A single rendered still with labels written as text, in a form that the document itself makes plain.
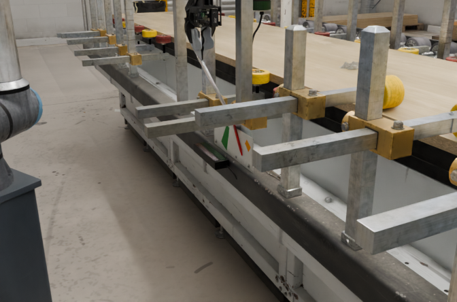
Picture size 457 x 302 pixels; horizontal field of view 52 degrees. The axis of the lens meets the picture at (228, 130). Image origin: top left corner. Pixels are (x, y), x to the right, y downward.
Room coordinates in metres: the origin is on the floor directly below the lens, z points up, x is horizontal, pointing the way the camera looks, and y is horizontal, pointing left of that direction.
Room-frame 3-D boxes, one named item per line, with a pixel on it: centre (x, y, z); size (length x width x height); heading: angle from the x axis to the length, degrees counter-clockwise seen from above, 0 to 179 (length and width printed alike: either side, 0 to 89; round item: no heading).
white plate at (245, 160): (1.30, -0.01, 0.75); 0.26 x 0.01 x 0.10; 25
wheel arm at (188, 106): (1.46, 0.08, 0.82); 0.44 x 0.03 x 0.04; 115
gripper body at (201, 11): (1.33, 0.07, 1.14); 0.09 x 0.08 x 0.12; 25
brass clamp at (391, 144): (0.81, -0.27, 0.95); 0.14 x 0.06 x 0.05; 25
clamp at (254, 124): (1.26, -0.06, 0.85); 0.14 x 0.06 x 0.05; 25
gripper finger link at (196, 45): (1.33, 0.08, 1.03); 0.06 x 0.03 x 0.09; 25
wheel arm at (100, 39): (2.81, 0.72, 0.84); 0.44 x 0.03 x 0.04; 115
